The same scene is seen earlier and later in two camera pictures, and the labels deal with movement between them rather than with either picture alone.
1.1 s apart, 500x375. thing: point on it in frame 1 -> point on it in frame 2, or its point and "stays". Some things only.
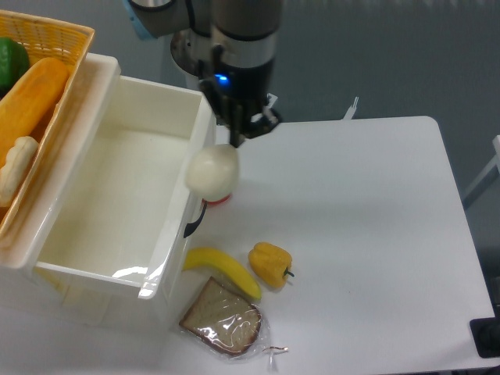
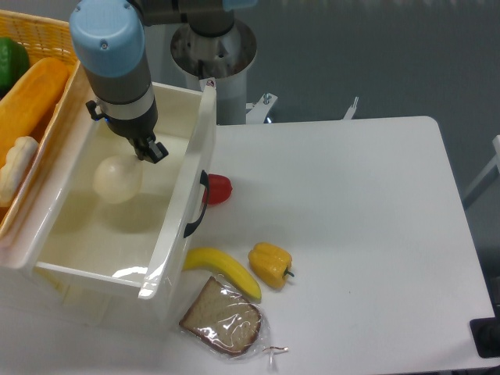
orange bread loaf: [29, 105] stays
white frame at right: [486, 179] stays
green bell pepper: [14, 62] stays
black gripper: [237, 97] -> [137, 130]
